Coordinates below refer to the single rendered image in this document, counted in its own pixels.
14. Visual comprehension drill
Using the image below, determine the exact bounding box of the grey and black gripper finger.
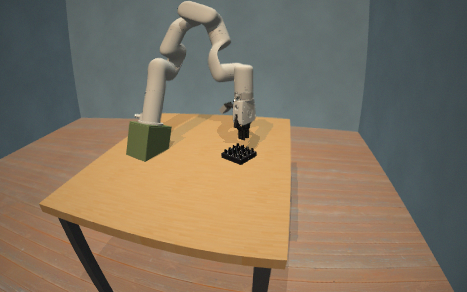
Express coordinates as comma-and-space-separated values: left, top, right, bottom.
244, 122, 251, 138
233, 114, 245, 140

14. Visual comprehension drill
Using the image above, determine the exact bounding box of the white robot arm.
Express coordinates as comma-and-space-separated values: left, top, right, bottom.
134, 1, 253, 126

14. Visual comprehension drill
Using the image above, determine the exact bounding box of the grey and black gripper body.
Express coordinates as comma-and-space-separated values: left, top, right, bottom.
233, 98, 255, 126

